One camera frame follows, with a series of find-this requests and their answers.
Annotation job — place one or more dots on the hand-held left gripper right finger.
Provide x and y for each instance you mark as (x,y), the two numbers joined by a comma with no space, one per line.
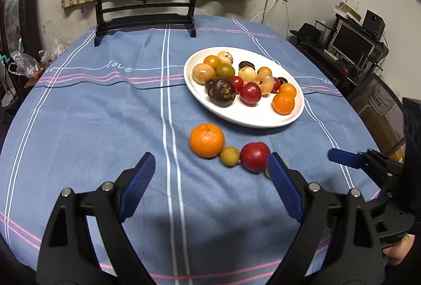
(286,188)

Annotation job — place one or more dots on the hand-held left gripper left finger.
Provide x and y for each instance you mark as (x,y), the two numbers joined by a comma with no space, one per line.
(136,188)

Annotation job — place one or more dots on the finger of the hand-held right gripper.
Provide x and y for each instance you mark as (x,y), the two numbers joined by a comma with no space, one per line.
(381,204)
(343,158)

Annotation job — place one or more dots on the red plum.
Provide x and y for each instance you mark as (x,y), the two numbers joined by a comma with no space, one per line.
(255,157)
(250,93)

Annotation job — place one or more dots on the yellow-green cherry tomato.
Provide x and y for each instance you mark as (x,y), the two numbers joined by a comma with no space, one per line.
(225,71)
(229,156)

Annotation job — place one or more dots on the white oval plate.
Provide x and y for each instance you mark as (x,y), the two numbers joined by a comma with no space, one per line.
(250,115)

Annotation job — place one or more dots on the small orange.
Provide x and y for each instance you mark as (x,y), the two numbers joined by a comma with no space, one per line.
(288,90)
(283,104)

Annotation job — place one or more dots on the large orange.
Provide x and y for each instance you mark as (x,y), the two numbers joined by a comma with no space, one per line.
(207,140)

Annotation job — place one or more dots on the red cherry tomato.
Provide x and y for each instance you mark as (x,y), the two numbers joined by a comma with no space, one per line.
(276,84)
(235,83)

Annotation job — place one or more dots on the beige spotted round fruit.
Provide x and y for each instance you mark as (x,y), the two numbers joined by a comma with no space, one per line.
(264,82)

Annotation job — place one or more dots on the dark purple passion fruit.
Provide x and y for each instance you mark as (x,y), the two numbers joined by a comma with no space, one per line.
(223,92)

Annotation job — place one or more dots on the small beige round fruit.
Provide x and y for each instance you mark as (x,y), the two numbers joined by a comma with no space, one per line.
(247,75)

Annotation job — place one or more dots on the dark brown chestnut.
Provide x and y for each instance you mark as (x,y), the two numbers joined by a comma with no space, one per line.
(246,65)
(208,84)
(282,81)

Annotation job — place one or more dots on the person's right hand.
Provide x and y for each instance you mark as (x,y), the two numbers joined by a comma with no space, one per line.
(399,250)

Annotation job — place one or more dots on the small tan fruit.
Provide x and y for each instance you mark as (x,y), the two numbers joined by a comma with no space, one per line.
(267,173)

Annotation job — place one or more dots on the cardboard box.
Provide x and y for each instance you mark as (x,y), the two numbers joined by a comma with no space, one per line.
(375,117)

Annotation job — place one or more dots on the blue striped tablecloth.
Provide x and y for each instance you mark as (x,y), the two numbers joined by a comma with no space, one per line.
(98,123)

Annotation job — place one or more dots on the black desk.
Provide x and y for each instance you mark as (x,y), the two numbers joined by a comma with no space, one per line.
(335,74)

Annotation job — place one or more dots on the computer monitor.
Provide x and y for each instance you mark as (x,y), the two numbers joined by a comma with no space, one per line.
(352,43)

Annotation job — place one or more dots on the orange cherry tomato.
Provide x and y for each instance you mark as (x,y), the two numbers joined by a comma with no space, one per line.
(264,70)

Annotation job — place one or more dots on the black hat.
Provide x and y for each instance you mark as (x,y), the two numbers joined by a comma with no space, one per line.
(307,34)

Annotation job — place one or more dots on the black speaker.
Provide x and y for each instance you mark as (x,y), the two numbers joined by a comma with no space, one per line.
(374,23)

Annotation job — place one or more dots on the beige speckled longan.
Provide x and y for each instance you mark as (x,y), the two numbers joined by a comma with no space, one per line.
(225,57)

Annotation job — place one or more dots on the yellow-orange cherry tomato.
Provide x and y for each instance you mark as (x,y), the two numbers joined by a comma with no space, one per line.
(212,61)

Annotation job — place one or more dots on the clear plastic bags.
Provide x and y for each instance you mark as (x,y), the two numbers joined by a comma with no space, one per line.
(29,61)

